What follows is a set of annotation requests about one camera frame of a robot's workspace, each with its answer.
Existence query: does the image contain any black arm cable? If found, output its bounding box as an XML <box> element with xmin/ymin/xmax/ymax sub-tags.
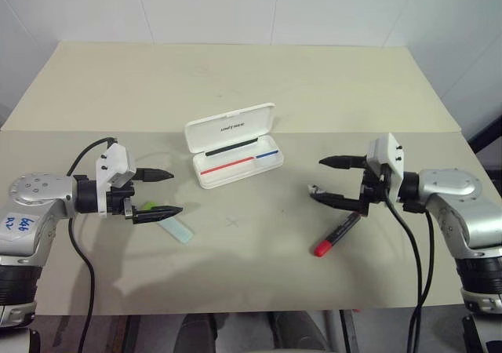
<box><xmin>65</xmin><ymin>136</ymin><xmax>119</xmax><ymax>353</ymax></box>
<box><xmin>382</xmin><ymin>172</ymin><xmax>436</xmax><ymax>353</ymax></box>

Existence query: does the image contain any grey metal table leg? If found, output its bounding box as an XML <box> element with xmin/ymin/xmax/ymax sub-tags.
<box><xmin>322</xmin><ymin>309</ymin><xmax>343</xmax><ymax>353</ymax></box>

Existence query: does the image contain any black marker with red cap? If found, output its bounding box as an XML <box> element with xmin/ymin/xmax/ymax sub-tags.
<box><xmin>313</xmin><ymin>210</ymin><xmax>362</xmax><ymax>258</ymax></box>

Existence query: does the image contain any black metal frame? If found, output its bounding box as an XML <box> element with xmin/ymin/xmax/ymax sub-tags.
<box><xmin>465</xmin><ymin>104</ymin><xmax>502</xmax><ymax>156</ymax></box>

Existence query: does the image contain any dark rounded shape under table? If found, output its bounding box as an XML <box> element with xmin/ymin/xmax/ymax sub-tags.
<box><xmin>181</xmin><ymin>312</ymin><xmax>219</xmax><ymax>353</ymax></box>
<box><xmin>269</xmin><ymin>311</ymin><xmax>329</xmax><ymax>353</ymax></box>

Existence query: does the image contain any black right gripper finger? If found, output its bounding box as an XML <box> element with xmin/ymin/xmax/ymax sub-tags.
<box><xmin>318</xmin><ymin>154</ymin><xmax>368</xmax><ymax>171</ymax></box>
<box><xmin>307</xmin><ymin>184</ymin><xmax>364</xmax><ymax>213</ymax></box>

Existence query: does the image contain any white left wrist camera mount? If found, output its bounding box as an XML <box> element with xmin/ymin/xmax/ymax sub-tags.
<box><xmin>95</xmin><ymin>144</ymin><xmax>138</xmax><ymax>217</ymax></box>

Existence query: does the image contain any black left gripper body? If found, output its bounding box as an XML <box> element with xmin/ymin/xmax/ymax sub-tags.
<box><xmin>105</xmin><ymin>183</ymin><xmax>138</xmax><ymax>224</ymax></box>

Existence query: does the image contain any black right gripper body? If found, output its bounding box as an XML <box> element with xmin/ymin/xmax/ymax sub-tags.
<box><xmin>358</xmin><ymin>161</ymin><xmax>393</xmax><ymax>217</ymax></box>

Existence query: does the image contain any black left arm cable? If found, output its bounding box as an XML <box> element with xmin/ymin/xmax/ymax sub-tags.
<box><xmin>65</xmin><ymin>136</ymin><xmax>119</xmax><ymax>353</ymax></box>

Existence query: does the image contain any white open pencil case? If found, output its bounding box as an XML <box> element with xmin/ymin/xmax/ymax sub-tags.
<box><xmin>184</xmin><ymin>102</ymin><xmax>285</xmax><ymax>191</ymax></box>

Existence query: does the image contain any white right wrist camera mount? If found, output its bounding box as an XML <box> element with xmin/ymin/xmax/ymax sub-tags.
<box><xmin>366</xmin><ymin>133</ymin><xmax>406</xmax><ymax>204</ymax></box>

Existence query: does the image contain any white sticker with blue writing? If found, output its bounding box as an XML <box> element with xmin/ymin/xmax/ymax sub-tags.
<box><xmin>0</xmin><ymin>210</ymin><xmax>41</xmax><ymax>245</ymax></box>

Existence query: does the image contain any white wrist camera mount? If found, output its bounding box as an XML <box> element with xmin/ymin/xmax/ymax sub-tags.
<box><xmin>95</xmin><ymin>144</ymin><xmax>138</xmax><ymax>217</ymax></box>
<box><xmin>366</xmin><ymin>133</ymin><xmax>406</xmax><ymax>204</ymax></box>

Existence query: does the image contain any light blue and green eraser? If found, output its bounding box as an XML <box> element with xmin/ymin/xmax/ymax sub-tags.
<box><xmin>142</xmin><ymin>200</ymin><xmax>195</xmax><ymax>247</ymax></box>

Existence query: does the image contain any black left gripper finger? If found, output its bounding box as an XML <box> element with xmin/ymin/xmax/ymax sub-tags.
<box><xmin>134</xmin><ymin>167</ymin><xmax>176</xmax><ymax>184</ymax></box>
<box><xmin>131</xmin><ymin>206</ymin><xmax>185</xmax><ymax>226</ymax></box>

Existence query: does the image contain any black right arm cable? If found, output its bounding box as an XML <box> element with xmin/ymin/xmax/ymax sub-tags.
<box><xmin>382</xmin><ymin>172</ymin><xmax>436</xmax><ymax>353</ymax></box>

